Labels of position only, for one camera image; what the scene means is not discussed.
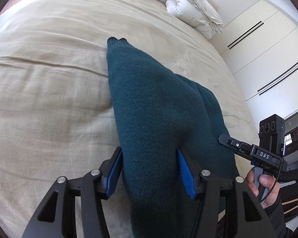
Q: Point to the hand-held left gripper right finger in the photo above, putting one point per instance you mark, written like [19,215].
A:
[186,176]

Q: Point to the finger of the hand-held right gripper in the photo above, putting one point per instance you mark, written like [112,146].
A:
[234,144]

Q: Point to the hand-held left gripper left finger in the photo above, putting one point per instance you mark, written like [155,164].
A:
[114,173]

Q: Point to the dark teal knit sweater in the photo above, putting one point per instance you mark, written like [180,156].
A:
[151,109]

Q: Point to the person's right forearm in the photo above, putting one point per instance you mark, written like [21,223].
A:
[290,203]

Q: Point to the person's right hand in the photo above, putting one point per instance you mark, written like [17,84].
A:
[270,191]

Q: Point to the white wardrobe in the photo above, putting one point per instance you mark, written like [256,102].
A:
[263,54]

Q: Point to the bed with beige sheet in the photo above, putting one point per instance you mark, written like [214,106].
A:
[52,79]

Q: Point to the white folded duvet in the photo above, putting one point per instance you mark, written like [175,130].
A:
[193,7]

